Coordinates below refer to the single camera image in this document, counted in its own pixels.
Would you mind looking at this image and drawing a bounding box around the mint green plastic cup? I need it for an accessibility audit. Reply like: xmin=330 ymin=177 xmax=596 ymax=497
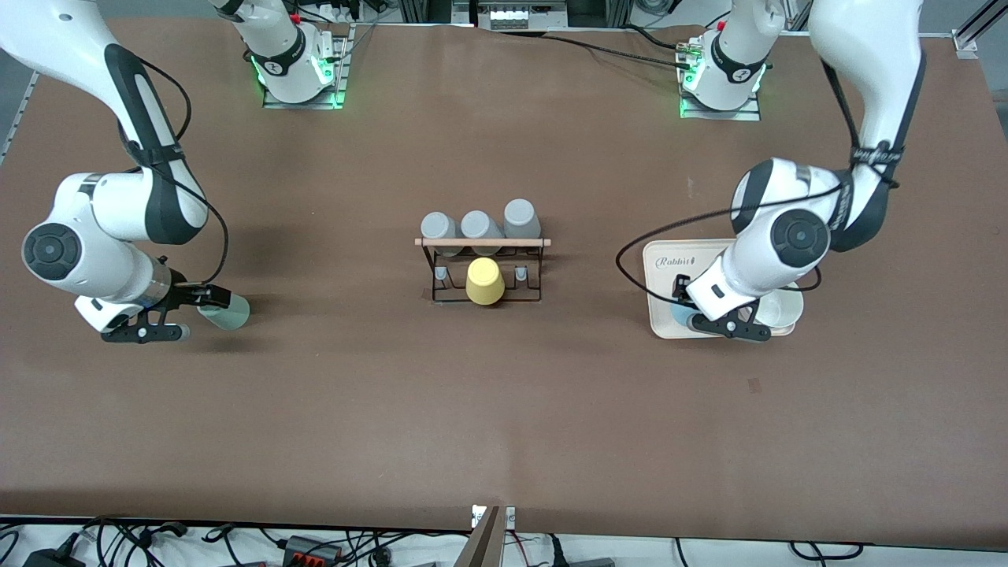
xmin=197 ymin=293 xmax=251 ymax=332

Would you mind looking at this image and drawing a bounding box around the beige plastic tray Rabbit print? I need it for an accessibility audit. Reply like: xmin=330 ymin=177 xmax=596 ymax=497
xmin=643 ymin=239 xmax=806 ymax=340

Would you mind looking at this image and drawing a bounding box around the white ceramic bowl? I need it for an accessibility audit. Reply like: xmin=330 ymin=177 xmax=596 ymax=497
xmin=752 ymin=290 xmax=806 ymax=330

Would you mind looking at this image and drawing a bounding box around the grey plastic cup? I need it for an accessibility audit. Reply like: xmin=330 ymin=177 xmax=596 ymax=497
xmin=502 ymin=198 xmax=543 ymax=254
xmin=421 ymin=211 xmax=459 ymax=258
xmin=461 ymin=209 xmax=505 ymax=258

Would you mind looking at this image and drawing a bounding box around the yellow plastic cup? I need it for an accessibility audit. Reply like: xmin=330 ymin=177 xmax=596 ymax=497
xmin=465 ymin=258 xmax=506 ymax=307

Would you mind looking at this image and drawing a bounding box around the black power adapter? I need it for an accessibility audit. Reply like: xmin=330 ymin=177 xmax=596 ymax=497
xmin=22 ymin=543 xmax=80 ymax=567

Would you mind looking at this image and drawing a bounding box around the black red connector block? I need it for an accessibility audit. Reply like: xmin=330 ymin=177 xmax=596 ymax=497
xmin=282 ymin=535 xmax=344 ymax=566

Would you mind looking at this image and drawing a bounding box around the white power strip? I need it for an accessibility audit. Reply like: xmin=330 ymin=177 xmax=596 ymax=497
xmin=479 ymin=0 xmax=568 ymax=31

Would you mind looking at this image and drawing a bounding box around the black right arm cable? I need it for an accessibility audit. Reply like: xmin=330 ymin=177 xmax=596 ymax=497
xmin=118 ymin=55 xmax=231 ymax=288

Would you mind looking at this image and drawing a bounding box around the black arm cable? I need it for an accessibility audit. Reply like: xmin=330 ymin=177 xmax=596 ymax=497
xmin=615 ymin=59 xmax=902 ymax=300
xmin=118 ymin=55 xmax=231 ymax=288

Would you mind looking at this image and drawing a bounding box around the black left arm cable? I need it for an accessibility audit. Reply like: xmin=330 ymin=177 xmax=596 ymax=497
xmin=615 ymin=59 xmax=902 ymax=300

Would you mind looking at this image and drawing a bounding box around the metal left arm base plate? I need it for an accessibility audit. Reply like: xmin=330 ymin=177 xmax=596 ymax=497
xmin=679 ymin=47 xmax=762 ymax=121

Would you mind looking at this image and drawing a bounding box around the black wire cup rack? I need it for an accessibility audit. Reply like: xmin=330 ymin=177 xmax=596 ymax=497
xmin=415 ymin=236 xmax=552 ymax=305

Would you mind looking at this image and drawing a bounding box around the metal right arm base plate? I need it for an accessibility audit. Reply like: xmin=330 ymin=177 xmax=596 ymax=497
xmin=262 ymin=22 xmax=351 ymax=110

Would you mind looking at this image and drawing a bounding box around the aluminium table edge rail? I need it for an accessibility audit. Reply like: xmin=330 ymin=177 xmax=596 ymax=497
xmin=0 ymin=71 xmax=39 ymax=162

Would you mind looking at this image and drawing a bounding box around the black cable on table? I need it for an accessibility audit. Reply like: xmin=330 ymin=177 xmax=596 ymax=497
xmin=535 ymin=31 xmax=694 ymax=68

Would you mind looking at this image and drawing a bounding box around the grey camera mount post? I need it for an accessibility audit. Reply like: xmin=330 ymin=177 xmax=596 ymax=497
xmin=455 ymin=505 xmax=517 ymax=567

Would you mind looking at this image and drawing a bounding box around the aluminium frame profile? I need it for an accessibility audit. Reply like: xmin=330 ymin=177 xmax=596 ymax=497
xmin=953 ymin=0 xmax=1008 ymax=57

